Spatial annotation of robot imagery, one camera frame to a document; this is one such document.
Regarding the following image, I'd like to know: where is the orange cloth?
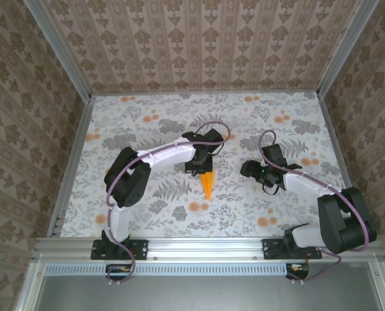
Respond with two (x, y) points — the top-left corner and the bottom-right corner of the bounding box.
(200, 171), (216, 201)

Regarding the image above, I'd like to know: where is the floral patterned table cover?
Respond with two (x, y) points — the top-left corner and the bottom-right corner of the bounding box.
(60, 92), (362, 238)

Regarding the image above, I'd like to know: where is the grey metal panel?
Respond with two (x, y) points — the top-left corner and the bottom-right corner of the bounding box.
(16, 260), (385, 311)

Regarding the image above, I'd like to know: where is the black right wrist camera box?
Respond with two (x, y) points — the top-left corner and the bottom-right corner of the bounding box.
(260, 143), (286, 168)

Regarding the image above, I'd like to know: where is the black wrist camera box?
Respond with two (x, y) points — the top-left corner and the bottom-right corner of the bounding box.
(260, 143), (286, 168)
(197, 128), (224, 150)

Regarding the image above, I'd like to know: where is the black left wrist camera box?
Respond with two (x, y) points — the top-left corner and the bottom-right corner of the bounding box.
(197, 128), (224, 150)

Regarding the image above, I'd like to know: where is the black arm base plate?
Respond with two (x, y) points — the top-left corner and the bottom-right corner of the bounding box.
(91, 238), (148, 260)
(262, 238), (323, 260)

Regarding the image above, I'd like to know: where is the aluminium mounting rail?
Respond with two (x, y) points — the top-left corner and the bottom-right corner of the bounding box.
(33, 235), (385, 260)

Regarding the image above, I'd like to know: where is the aluminium table side rail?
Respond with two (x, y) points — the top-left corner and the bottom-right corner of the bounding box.
(317, 92), (370, 236)
(46, 95), (96, 237)

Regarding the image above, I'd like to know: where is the grey slotted cable duct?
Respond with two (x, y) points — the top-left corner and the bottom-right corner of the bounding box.
(45, 264), (287, 276)

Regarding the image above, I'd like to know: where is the black board with wires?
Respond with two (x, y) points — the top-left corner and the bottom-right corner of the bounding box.
(285, 262), (310, 281)
(105, 264), (135, 282)

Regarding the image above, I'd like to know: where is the aluminium frame corner post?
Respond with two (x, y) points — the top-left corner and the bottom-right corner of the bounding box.
(23, 0), (93, 101)
(316, 0), (382, 98)

